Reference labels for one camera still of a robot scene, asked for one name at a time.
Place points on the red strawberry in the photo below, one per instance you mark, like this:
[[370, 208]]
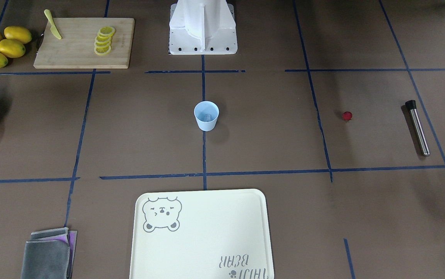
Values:
[[347, 116]]

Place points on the light blue plastic cup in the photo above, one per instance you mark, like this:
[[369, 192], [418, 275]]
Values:
[[206, 107]]

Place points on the cream bear serving tray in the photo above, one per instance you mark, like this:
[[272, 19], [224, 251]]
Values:
[[208, 234]]

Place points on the lemon slices row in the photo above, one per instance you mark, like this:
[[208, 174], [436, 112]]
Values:
[[103, 40]]

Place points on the bamboo cutting board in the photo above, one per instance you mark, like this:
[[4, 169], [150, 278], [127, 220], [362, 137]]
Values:
[[76, 48]]

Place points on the steel muddler black tip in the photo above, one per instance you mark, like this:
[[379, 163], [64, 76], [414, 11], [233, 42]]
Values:
[[412, 110]]

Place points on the yellow plastic knife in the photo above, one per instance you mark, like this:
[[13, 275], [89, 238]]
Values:
[[53, 28]]

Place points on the grey folded cloth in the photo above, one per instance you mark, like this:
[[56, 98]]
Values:
[[49, 254]]

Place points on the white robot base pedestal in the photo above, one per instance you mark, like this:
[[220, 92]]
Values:
[[202, 27]]

